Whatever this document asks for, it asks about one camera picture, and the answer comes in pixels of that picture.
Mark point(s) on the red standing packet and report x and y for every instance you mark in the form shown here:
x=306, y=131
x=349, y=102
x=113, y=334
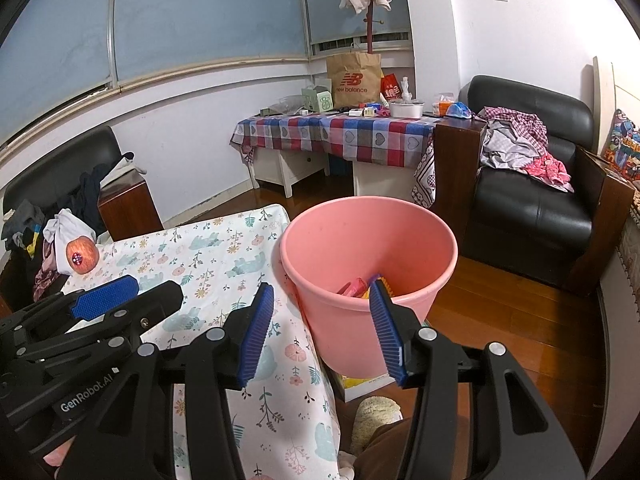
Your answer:
x=392, y=89

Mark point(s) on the pink plastic bucket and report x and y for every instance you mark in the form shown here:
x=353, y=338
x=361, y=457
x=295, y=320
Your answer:
x=370, y=240

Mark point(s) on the white plastic tub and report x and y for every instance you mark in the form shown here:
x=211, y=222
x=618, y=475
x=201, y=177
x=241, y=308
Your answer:
x=406, y=110

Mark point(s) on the cream plush slipper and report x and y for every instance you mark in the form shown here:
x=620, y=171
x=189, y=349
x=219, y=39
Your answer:
x=372, y=420

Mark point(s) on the white board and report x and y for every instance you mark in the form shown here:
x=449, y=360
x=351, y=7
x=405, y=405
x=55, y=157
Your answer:
x=604, y=90

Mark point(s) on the black garment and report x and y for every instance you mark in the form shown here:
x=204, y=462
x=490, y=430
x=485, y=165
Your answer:
x=95, y=190

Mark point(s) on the white wooden table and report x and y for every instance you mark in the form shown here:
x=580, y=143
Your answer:
x=285, y=170

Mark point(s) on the plaid pink garment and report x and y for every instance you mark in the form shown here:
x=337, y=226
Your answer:
x=520, y=132

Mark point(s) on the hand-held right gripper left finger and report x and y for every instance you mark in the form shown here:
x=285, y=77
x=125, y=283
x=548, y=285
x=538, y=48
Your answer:
x=257, y=337

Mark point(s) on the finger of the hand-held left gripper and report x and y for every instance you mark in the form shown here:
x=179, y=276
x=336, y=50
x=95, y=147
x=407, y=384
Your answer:
x=105, y=297
x=150, y=307

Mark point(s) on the red patterned cloth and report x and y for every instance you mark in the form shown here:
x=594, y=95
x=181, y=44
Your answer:
x=424, y=175

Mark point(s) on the red apple with sticker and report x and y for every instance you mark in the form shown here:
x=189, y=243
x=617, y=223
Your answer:
x=82, y=257

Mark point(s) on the yellow blue sock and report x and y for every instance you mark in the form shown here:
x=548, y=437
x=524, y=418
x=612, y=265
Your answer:
x=32, y=245

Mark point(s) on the clear plastic packaging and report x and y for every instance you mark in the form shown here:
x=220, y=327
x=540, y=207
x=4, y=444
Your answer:
x=285, y=106

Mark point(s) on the pink floral garment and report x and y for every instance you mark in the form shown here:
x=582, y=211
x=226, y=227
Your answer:
x=547, y=171

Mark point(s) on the person's leg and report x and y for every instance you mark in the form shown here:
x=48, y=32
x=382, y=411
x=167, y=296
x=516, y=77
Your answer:
x=390, y=455

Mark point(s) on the black leather armchair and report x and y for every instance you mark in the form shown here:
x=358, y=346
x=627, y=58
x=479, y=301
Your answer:
x=75, y=155
x=525, y=220

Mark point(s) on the checked tablecloth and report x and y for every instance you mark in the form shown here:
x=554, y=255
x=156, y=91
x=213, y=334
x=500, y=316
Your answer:
x=340, y=135

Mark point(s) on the blue plastic bag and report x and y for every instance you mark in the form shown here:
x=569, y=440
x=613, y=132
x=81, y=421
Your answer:
x=461, y=110

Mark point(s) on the grey garment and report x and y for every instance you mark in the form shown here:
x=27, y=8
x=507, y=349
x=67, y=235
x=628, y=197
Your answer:
x=22, y=220

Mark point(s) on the brown paper bag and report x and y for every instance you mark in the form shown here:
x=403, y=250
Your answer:
x=354, y=80

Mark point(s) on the grey window blind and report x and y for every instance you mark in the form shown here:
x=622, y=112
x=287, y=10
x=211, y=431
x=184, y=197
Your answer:
x=210, y=15
x=55, y=35
x=340, y=25

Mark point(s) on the green cardboard box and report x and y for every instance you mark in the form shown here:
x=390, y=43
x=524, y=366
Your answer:
x=317, y=100

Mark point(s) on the wooden armrest cabinet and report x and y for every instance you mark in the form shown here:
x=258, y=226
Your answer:
x=127, y=205
x=457, y=170
x=595, y=220

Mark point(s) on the pink patterned garment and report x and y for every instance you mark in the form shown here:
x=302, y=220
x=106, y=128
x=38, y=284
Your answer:
x=47, y=272

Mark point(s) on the dark red coat rack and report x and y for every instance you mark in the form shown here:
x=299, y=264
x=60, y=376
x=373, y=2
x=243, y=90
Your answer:
x=370, y=25

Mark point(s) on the colourful printed cushion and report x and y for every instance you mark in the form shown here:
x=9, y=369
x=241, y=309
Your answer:
x=622, y=145

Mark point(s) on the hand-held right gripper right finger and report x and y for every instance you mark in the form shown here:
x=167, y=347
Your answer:
x=387, y=337

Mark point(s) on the orange packet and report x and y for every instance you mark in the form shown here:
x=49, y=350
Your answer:
x=444, y=106

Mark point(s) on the yellow white box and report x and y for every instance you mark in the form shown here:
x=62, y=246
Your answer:
x=360, y=383

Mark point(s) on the cream cloth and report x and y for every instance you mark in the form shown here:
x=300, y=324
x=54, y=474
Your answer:
x=125, y=165

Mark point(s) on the red pink packet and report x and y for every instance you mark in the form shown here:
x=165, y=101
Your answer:
x=352, y=287

